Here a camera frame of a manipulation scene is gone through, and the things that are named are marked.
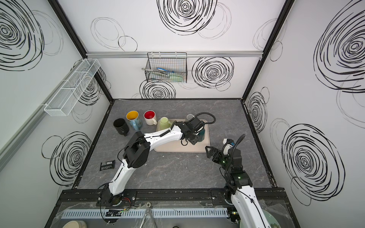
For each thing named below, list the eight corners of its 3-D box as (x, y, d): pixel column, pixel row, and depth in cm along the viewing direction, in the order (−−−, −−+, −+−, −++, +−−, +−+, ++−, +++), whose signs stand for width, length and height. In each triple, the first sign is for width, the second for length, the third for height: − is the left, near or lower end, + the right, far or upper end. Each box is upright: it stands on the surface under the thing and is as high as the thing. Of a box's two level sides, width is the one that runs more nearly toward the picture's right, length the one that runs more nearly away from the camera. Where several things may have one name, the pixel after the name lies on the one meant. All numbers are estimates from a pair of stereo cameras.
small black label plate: (100, 170, 85) (99, 169, 83) (102, 163, 88) (100, 162, 86) (114, 168, 86) (113, 167, 84) (115, 161, 89) (114, 159, 87)
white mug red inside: (144, 126, 105) (142, 119, 99) (146, 116, 111) (144, 109, 105) (156, 126, 105) (155, 119, 99) (158, 116, 111) (156, 109, 105)
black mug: (116, 137, 99) (110, 130, 92) (120, 126, 106) (115, 118, 98) (126, 137, 99) (121, 130, 92) (130, 126, 106) (126, 118, 98)
